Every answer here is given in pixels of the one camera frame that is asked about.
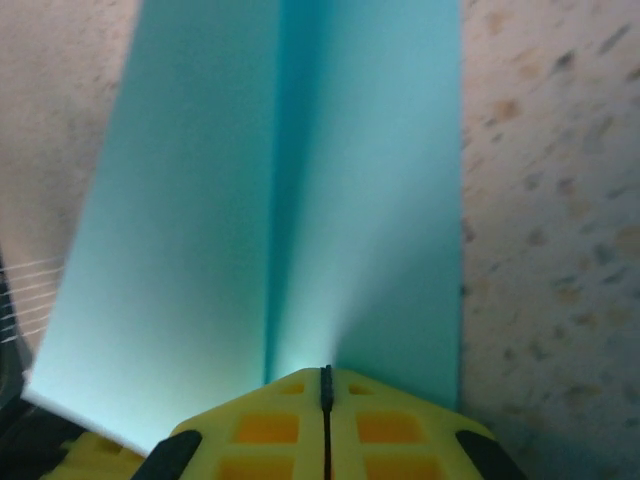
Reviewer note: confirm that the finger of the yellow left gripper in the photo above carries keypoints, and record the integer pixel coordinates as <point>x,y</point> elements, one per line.
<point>100,460</point>

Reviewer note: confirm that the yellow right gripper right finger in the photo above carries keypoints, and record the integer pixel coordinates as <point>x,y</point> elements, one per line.
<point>395,440</point>

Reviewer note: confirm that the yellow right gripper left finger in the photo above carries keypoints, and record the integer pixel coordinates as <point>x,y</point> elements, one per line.
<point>265,435</point>

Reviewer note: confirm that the light blue cloth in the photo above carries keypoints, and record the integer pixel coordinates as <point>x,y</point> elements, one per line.
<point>225,200</point>

